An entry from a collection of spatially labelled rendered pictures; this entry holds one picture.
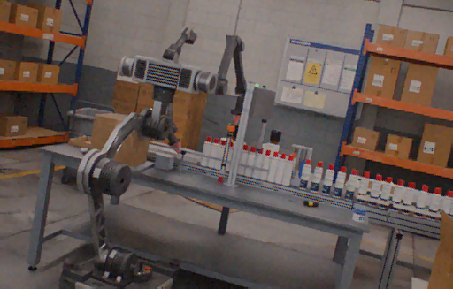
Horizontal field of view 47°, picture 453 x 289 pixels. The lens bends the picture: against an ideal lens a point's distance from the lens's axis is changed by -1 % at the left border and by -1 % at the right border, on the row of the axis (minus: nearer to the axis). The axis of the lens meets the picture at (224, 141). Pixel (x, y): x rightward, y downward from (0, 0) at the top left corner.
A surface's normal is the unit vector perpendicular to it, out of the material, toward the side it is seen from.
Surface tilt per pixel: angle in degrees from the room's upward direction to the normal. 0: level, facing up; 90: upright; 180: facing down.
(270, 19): 90
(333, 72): 89
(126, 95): 91
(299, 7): 90
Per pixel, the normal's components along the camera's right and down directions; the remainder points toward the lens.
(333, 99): -0.33, 0.06
